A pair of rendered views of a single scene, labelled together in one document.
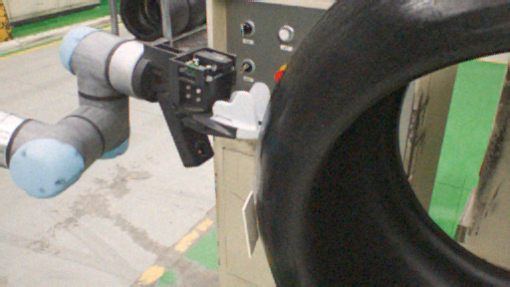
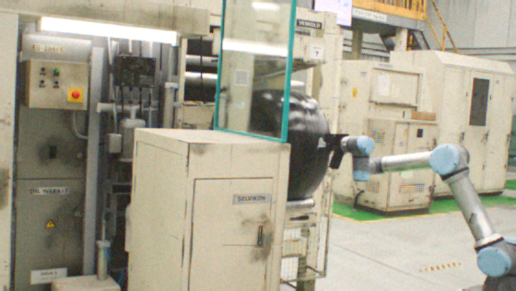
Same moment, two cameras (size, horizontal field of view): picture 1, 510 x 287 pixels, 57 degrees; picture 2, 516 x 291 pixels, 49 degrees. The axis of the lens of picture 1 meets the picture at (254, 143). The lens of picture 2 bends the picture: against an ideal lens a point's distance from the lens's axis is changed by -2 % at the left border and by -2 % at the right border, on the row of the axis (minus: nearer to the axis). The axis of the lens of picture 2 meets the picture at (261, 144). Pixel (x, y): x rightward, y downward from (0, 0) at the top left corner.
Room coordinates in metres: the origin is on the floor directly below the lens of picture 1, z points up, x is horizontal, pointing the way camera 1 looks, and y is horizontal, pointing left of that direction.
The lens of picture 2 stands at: (3.08, 0.94, 1.44)
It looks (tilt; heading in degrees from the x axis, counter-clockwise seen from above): 5 degrees down; 206
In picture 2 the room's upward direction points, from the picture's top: 4 degrees clockwise
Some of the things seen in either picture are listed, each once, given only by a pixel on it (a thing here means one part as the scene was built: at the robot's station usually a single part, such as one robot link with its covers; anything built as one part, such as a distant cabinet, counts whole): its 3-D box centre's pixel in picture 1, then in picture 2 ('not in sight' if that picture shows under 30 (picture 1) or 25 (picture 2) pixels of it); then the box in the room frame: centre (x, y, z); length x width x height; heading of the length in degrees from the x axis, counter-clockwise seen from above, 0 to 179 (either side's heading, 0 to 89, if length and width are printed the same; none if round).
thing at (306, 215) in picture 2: not in sight; (283, 217); (0.49, -0.20, 0.84); 0.36 x 0.09 x 0.06; 148
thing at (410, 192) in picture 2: not in sight; (398, 165); (-4.54, -0.78, 0.62); 0.91 x 0.58 x 1.25; 151
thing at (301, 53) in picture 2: not in sight; (270, 46); (0.15, -0.50, 1.71); 0.61 x 0.25 x 0.15; 148
